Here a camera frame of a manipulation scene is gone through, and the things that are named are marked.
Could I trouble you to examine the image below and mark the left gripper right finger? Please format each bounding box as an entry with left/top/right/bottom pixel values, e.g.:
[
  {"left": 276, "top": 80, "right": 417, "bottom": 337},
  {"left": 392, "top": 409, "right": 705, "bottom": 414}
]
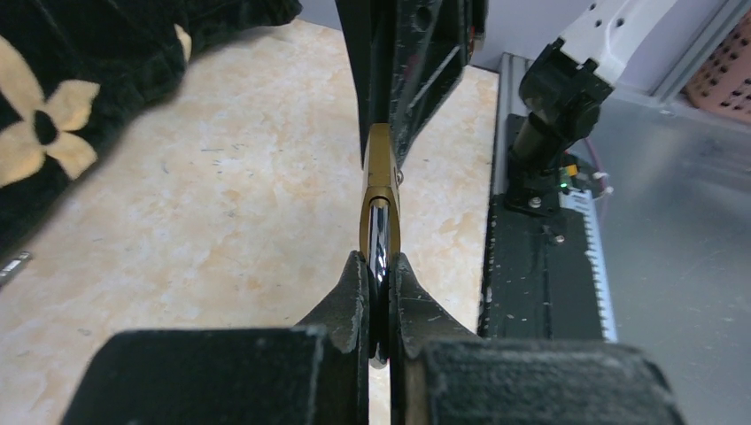
[{"left": 389, "top": 253, "right": 685, "bottom": 424}]

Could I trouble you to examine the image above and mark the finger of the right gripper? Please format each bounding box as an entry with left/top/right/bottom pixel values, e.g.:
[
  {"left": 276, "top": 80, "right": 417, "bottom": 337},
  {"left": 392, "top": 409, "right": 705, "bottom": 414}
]
[
  {"left": 336, "top": 0, "right": 395, "bottom": 159},
  {"left": 387, "top": 0, "right": 489, "bottom": 166}
]

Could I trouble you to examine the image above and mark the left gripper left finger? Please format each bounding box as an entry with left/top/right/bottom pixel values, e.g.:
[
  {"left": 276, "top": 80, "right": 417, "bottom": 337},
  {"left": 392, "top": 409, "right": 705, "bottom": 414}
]
[{"left": 62, "top": 252, "right": 369, "bottom": 424}]

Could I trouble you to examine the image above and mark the large brass padlock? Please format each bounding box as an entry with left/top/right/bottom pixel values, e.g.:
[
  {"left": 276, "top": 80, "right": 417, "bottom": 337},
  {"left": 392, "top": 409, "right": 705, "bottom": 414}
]
[{"left": 360, "top": 123, "right": 401, "bottom": 369}]

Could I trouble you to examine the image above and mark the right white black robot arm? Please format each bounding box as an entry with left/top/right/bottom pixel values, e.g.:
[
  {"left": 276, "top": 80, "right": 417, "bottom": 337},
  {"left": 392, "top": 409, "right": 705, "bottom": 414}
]
[{"left": 337, "top": 1, "right": 672, "bottom": 216}]

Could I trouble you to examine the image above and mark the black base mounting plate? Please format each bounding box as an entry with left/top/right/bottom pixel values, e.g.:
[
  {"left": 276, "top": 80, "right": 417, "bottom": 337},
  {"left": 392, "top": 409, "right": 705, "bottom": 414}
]
[{"left": 477, "top": 114, "right": 618, "bottom": 343}]

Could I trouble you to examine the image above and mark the pink perforated basket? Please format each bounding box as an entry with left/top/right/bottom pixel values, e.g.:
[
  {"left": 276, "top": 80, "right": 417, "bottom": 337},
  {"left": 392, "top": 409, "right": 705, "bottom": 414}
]
[{"left": 684, "top": 12, "right": 750, "bottom": 124}]

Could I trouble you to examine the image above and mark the black pillow with beige flowers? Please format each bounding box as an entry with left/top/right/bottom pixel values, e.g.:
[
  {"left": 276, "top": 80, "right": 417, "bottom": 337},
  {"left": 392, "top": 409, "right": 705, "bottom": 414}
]
[{"left": 1, "top": 1, "right": 302, "bottom": 256}]

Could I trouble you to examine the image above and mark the blue cable lock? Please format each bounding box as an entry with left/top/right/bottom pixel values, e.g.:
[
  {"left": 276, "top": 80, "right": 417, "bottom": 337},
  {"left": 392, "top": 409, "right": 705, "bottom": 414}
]
[{"left": 0, "top": 251, "right": 33, "bottom": 288}]

